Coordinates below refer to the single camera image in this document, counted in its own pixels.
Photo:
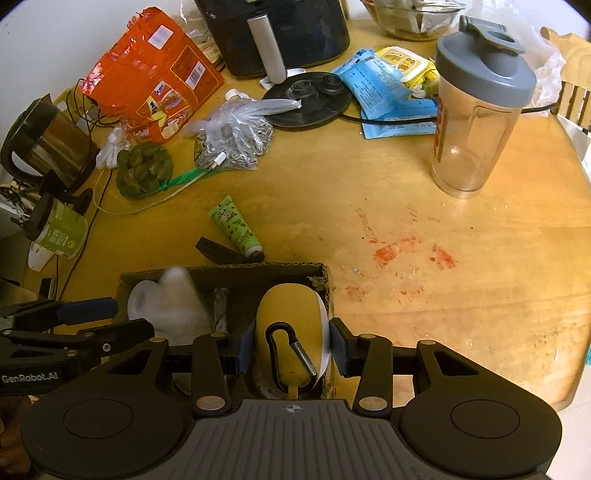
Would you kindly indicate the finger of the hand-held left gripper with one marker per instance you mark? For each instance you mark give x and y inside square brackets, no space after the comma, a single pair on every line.
[87,310]
[124,330]

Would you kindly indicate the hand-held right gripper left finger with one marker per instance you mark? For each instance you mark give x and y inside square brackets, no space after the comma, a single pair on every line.
[244,345]

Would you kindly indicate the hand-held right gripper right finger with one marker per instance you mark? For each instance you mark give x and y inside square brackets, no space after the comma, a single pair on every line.
[339,345]

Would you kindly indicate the yellow pig figurine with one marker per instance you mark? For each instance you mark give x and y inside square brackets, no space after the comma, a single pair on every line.
[288,309]

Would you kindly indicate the clear toothpick container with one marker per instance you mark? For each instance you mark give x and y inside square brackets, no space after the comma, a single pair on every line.
[182,304]

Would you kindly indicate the brown cardboard box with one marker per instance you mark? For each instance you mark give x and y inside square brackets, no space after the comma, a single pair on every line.
[277,272]

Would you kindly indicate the green label jar black lid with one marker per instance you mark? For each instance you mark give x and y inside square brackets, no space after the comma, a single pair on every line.
[62,230]

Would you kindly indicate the small black box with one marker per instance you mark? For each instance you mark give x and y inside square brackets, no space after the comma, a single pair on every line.
[219,251]

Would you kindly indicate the green patterned tube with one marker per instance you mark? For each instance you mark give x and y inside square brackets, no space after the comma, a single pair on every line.
[235,226]

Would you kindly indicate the green mesh bag of chestnuts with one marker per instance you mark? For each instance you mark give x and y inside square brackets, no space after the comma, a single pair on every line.
[145,170]

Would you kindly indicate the white knotted plastic bag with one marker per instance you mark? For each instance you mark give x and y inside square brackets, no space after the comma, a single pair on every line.
[113,150]

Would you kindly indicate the steel electric kettle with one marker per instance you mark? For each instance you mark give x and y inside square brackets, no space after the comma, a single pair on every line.
[51,143]

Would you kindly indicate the clear plastic bag dark contents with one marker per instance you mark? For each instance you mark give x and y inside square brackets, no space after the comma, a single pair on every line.
[235,134]

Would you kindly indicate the red snack bag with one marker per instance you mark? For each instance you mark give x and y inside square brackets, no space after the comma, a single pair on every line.
[152,83]

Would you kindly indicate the blue packets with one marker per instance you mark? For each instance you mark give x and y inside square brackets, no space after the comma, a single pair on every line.
[388,110]

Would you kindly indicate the black kettle base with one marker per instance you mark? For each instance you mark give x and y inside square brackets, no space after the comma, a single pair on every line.
[318,104]

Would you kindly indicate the clear shaker bottle grey lid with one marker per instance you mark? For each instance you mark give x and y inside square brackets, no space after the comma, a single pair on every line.
[475,124]

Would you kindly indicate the yellow food packet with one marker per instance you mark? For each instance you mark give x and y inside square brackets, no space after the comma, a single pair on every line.
[401,62]

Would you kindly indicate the black air fryer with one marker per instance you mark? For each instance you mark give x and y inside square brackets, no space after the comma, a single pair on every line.
[300,32]

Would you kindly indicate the glass bowl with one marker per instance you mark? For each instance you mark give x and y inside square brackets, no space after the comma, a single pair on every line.
[411,21]

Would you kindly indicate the wooden chair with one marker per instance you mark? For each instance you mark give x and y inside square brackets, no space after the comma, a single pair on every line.
[575,83]

